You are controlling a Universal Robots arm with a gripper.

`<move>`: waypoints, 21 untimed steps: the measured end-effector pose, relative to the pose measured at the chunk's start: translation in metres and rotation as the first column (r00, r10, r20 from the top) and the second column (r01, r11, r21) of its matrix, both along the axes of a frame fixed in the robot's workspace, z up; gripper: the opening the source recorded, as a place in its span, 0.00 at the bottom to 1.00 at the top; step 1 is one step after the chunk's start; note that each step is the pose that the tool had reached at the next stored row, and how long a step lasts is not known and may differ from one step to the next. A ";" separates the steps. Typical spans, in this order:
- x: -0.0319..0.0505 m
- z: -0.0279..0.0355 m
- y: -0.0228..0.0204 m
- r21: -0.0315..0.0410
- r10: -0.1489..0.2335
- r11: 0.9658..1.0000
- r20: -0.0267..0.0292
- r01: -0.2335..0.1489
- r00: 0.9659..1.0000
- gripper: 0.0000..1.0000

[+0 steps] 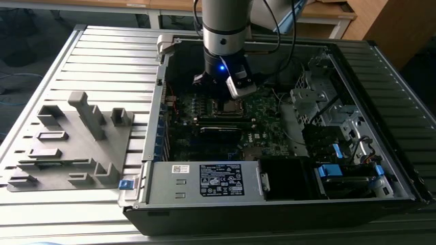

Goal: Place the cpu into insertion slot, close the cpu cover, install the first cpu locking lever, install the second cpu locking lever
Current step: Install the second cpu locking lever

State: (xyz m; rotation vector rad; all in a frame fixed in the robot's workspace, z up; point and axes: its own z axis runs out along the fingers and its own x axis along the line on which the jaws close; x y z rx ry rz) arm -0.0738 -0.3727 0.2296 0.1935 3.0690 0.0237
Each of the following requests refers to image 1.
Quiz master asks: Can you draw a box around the RAM slot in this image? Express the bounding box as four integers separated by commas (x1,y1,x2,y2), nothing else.
198,120,253,126
198,116,252,121

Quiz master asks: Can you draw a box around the grey parts rack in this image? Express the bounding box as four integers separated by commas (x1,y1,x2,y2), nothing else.
5,91,136,192

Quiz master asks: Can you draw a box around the metal socket cover frame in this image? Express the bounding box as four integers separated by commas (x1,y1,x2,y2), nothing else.
212,99,246,117

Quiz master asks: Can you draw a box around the grey case handle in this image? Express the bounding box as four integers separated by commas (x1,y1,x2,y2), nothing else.
156,34,174,62

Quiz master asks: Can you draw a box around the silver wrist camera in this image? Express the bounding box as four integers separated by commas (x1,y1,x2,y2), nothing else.
224,65,258,100

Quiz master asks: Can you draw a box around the black disk wire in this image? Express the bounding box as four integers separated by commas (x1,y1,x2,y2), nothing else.
352,135,372,164

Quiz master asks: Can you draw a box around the coloured power wire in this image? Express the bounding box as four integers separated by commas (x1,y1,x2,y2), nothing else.
360,153,382,165

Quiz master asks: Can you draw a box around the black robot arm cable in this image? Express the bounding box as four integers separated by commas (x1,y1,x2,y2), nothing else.
192,0,296,80

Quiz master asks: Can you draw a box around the wooden cabinet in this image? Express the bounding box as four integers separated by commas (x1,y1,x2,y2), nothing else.
341,0,436,69

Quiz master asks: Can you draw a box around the black graphics card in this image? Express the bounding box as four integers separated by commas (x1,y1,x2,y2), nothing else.
198,125,244,155

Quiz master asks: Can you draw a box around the black fan shroud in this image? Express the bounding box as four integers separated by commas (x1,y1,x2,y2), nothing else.
258,157,316,201

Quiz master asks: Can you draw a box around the silver metal drive cage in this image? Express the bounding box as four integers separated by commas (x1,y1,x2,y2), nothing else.
289,48,392,164

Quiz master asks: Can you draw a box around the brown chipset heatsink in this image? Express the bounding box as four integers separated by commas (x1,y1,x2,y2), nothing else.
242,146,262,158

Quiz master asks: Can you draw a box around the blue cable on floor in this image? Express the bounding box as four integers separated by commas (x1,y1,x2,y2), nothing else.
0,72,45,108

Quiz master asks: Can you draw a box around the wooden desk white frame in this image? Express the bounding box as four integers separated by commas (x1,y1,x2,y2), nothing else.
0,0,357,39

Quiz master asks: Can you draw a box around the green motherboard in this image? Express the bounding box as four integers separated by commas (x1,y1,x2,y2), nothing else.
165,84,306,161

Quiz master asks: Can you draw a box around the black open PC case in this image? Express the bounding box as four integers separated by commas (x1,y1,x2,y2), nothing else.
117,34,434,237

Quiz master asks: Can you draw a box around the grey power supply unit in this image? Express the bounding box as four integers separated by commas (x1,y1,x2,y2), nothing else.
137,160,266,205

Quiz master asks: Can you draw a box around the hard disk in blue carrier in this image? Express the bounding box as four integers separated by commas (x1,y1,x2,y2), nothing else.
314,163,384,200

